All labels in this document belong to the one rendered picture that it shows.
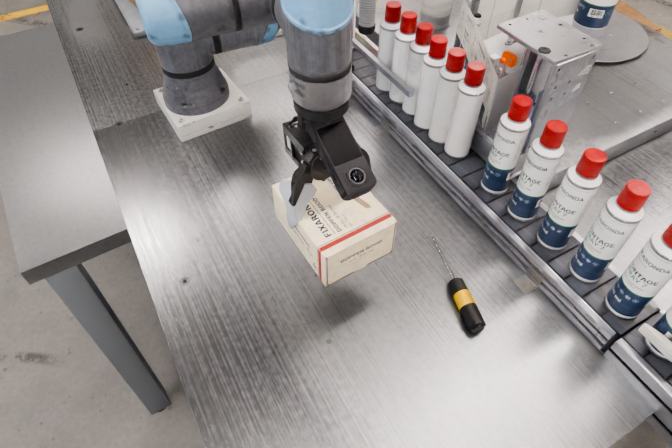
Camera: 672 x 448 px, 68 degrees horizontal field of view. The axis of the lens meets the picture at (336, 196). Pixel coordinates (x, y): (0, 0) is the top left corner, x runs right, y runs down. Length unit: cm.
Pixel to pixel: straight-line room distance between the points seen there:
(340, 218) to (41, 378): 141
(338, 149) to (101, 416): 137
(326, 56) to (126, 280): 159
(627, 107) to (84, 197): 120
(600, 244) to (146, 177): 86
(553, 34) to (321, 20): 51
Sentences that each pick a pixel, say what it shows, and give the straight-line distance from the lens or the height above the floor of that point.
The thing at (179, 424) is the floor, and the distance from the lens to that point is 173.
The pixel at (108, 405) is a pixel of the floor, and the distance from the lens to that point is 182.
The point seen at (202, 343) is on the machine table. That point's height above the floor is 83.
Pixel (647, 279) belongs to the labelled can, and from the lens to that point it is 83.
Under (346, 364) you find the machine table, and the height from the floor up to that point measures 83.
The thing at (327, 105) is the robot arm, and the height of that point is 122.
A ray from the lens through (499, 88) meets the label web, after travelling 98.
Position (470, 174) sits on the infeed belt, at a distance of 102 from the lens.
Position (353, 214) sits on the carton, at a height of 102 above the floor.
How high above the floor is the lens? 158
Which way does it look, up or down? 48 degrees down
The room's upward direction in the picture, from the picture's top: straight up
